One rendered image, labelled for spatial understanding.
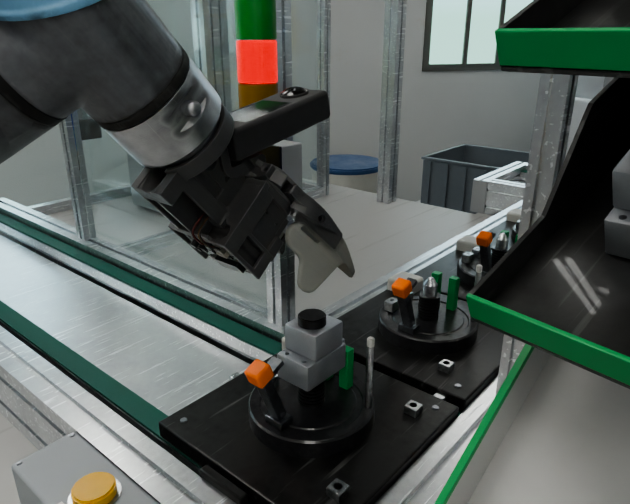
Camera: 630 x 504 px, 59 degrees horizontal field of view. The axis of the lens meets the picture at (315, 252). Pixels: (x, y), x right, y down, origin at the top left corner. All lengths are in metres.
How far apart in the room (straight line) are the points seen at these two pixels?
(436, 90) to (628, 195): 4.18
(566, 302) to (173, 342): 0.65
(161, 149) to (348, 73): 3.85
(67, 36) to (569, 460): 0.44
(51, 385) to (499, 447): 0.55
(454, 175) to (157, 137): 2.24
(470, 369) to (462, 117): 4.06
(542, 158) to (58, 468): 0.53
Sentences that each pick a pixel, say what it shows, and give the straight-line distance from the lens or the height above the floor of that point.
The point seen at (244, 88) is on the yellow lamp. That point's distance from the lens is 0.72.
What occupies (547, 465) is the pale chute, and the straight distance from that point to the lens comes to 0.48.
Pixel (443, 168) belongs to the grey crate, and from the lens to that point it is 2.58.
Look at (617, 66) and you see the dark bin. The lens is 0.32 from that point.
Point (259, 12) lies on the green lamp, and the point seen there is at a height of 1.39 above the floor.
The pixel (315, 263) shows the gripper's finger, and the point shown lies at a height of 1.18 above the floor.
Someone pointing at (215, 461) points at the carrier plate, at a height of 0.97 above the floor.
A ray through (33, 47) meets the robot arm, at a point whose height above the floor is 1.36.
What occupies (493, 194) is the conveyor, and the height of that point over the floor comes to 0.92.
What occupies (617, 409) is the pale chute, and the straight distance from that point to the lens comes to 0.48.
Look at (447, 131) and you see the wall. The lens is 4.67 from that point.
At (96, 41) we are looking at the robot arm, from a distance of 0.35.
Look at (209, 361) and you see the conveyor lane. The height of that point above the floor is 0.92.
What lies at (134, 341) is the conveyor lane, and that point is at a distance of 0.93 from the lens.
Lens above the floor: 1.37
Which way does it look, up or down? 21 degrees down
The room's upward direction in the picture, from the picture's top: straight up
